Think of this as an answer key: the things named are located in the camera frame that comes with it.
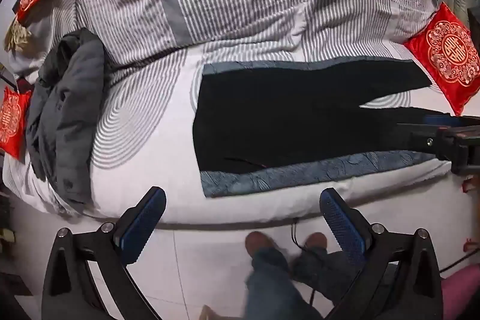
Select black pants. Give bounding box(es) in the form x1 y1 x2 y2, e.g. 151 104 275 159
192 58 456 174

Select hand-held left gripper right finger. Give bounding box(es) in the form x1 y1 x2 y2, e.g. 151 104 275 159
319 187 445 320

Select beige crumpled cloth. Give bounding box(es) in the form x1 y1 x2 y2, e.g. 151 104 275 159
4 20 32 52

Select brown shoe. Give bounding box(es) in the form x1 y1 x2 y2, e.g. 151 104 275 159
304 232 329 251
245 231 279 260

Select blue-grey patterned cloth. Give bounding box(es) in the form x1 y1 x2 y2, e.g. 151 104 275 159
199 59 445 198

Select black floor cable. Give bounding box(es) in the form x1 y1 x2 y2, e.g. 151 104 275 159
289 218 319 306

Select grey jacket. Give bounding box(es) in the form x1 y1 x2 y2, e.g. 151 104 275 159
25 28 113 214

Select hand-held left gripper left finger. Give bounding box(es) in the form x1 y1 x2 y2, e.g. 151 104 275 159
41 186 167 320

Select pink cloth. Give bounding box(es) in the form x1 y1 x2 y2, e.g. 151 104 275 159
440 265 480 320

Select person's jeans leg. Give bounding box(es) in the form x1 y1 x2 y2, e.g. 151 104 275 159
290 247 366 306
244 247 323 320

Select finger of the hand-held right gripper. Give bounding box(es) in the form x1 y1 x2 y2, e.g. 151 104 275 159
423 114 480 127
395 123 445 157

